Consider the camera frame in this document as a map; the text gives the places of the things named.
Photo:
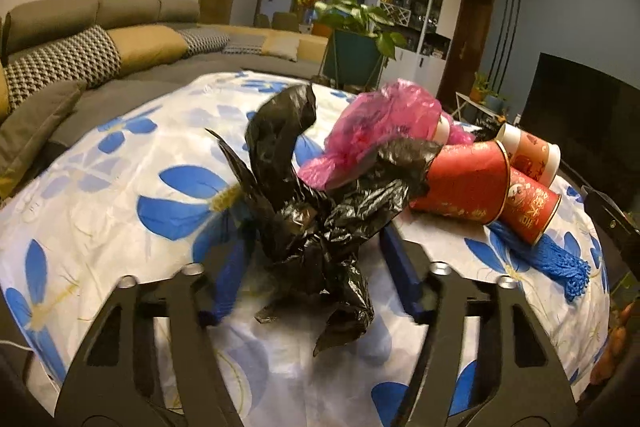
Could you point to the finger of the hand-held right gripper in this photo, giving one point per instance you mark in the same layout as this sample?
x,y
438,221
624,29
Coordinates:
x,y
612,223

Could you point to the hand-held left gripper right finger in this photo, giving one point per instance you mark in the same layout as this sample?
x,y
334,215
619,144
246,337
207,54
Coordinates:
x,y
402,272

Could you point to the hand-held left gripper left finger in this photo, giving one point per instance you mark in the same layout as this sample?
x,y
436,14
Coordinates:
x,y
220,287

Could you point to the black plastic bag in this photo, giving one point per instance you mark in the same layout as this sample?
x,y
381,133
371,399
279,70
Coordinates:
x,y
300,227

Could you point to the pink plastic bag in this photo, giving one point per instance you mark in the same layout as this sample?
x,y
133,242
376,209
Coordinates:
x,y
380,122

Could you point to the blue mesh net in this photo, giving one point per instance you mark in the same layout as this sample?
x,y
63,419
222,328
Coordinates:
x,y
545,262

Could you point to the red printed paper cup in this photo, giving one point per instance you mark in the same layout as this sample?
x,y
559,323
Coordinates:
x,y
530,207

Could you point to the orange white paper cup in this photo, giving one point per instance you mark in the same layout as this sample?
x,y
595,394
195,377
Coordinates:
x,y
532,154
441,129

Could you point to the large red paper cup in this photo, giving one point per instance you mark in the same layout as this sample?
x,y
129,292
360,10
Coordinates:
x,y
465,187

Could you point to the black television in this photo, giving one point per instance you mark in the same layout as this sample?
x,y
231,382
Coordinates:
x,y
580,117

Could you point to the blue floral white cloth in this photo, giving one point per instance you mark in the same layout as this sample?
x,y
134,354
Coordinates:
x,y
125,217

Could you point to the orange object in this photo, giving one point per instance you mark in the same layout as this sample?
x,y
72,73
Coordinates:
x,y
612,347

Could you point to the small potted plant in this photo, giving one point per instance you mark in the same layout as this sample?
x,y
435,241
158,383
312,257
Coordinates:
x,y
480,87
496,103

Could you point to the white side table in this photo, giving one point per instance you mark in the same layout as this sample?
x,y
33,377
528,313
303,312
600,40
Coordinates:
x,y
472,104

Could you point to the teal planter stand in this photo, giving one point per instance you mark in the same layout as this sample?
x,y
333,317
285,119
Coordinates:
x,y
352,57

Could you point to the dark wooden door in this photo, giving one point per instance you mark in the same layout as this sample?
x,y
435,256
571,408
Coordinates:
x,y
467,47

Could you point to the small patterned cushion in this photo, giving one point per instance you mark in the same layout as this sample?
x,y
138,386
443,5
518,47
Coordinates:
x,y
245,44
205,39

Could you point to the grey cushion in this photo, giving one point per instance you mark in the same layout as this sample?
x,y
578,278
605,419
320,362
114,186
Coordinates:
x,y
35,127

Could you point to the yellow cushion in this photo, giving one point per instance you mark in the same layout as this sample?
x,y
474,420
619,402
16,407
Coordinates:
x,y
145,47
282,44

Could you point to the white display cabinet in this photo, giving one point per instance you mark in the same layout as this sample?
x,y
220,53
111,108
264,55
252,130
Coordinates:
x,y
410,17

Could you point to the green leafy plant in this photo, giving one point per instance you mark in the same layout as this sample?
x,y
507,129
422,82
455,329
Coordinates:
x,y
360,14

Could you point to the green chairs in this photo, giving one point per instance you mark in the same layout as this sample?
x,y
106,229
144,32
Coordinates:
x,y
280,22

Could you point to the large houndstooth cushion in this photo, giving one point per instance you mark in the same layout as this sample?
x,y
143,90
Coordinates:
x,y
65,62

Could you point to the grey sectional sofa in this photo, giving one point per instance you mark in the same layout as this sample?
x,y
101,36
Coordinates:
x,y
130,9

